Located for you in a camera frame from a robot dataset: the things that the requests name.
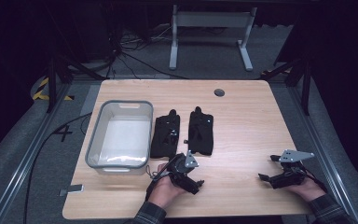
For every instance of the black metal stand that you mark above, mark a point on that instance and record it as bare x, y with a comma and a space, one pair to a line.
306, 84
52, 84

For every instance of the small grey metal plate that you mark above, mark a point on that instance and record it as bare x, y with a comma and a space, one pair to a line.
71, 189

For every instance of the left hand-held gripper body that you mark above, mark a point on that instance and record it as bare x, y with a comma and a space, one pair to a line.
183, 177

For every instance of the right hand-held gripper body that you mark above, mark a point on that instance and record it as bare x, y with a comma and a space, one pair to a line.
289, 174

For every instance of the aluminium floor rail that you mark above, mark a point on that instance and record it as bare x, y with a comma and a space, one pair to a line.
28, 158
320, 146

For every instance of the yellow black hazard tape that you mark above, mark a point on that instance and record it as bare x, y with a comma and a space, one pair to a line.
42, 88

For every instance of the white metal desk frame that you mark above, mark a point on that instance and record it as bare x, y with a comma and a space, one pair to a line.
174, 40

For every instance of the black glove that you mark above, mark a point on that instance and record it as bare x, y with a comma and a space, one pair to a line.
201, 130
165, 135

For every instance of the white plastic bin grey rim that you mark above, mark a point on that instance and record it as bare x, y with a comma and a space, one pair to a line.
121, 137

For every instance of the person's left hand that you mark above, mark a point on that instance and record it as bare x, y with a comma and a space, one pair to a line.
164, 189

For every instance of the person's right hand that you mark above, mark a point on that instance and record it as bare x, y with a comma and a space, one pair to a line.
309, 189

